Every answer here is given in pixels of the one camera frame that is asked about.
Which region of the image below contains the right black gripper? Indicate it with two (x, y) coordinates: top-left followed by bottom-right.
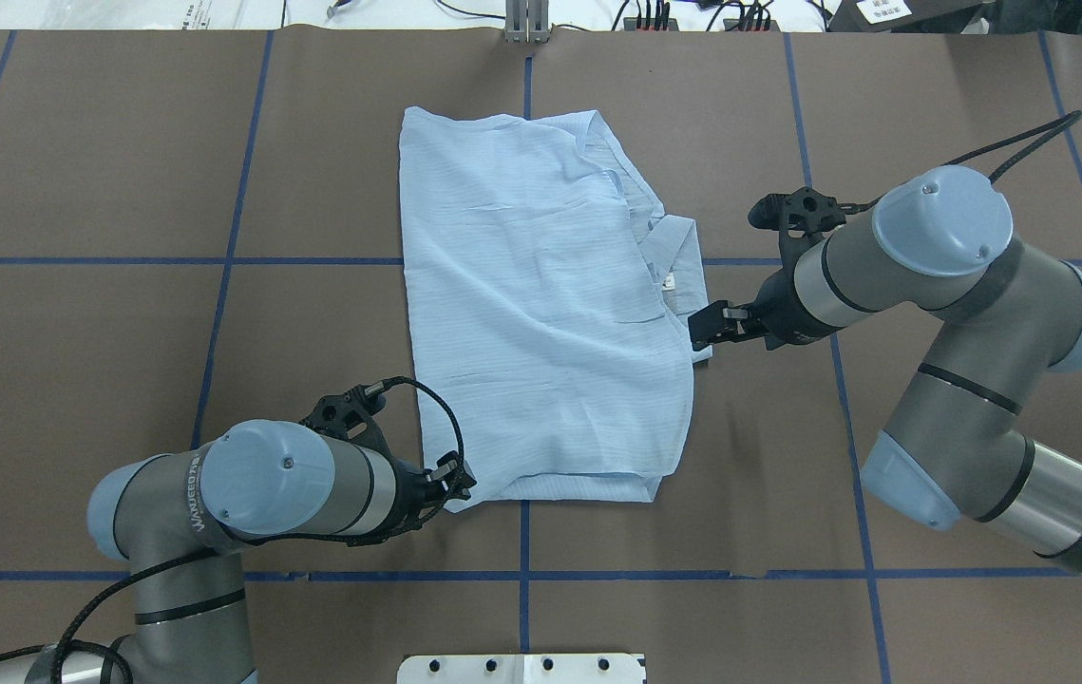
(689, 269), (836, 353)

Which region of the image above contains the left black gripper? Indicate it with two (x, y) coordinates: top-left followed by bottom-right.
(390, 458), (476, 538)

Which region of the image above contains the light blue button shirt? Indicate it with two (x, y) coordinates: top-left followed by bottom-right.
(400, 107), (711, 512)

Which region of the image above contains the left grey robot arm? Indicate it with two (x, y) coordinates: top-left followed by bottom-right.
(87, 416), (475, 683)

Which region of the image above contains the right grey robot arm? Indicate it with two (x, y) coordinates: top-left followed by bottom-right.
(688, 165), (1082, 575)

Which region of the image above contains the black power strip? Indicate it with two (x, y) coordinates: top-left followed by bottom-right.
(613, 1), (781, 32)

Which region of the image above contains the black box with label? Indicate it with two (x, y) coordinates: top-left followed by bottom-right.
(826, 1), (999, 34)

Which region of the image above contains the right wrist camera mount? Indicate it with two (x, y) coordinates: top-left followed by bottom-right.
(748, 187), (847, 274)

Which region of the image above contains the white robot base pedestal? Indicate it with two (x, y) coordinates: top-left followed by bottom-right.
(396, 653), (648, 683)

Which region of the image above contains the grey aluminium frame post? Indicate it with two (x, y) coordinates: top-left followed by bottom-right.
(504, 0), (552, 44)

